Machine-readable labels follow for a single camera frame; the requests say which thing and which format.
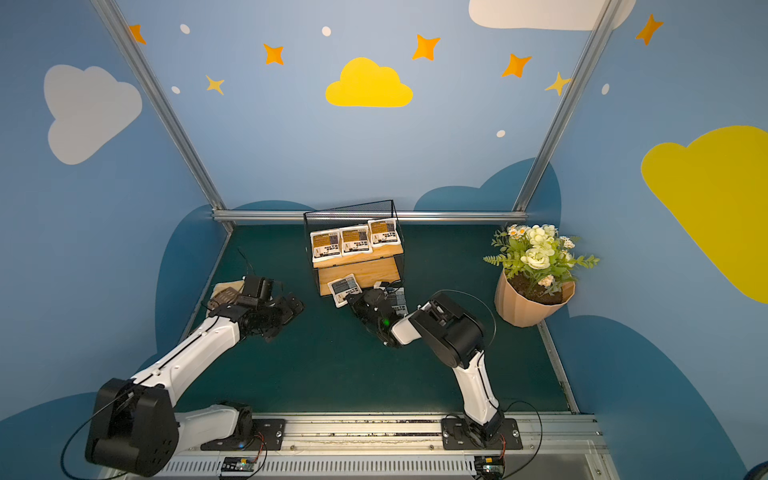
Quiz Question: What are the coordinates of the grey coffee bag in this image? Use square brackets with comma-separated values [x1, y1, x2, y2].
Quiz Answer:
[385, 286, 408, 318]
[327, 274, 362, 308]

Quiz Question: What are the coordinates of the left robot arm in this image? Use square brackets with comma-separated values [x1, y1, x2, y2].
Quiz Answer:
[84, 275, 305, 477]

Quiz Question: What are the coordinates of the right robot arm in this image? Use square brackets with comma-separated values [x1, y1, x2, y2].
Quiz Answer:
[345, 287, 504, 443]

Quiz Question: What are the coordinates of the beige work glove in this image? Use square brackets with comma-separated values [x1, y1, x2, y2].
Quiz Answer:
[206, 280, 244, 311]

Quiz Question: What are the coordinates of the left controller board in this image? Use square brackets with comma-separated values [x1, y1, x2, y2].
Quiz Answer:
[220, 456, 257, 476]

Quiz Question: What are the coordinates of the controller board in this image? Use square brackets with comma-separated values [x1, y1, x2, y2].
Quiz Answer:
[473, 456, 505, 480]
[220, 456, 257, 476]

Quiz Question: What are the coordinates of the potted white flower plant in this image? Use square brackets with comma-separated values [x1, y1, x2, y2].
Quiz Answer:
[483, 224, 600, 328]

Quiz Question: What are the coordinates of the right controller board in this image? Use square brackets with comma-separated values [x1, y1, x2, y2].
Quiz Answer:
[473, 456, 505, 480]

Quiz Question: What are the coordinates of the black wire wooden shelf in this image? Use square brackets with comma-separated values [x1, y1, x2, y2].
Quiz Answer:
[303, 199, 405, 296]

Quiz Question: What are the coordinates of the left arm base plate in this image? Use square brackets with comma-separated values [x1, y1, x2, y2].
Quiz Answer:
[200, 418, 286, 451]

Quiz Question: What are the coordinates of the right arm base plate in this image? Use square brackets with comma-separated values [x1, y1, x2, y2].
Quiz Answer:
[440, 416, 523, 451]

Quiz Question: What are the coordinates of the aluminium front rail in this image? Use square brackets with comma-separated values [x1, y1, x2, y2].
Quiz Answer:
[157, 412, 619, 479]

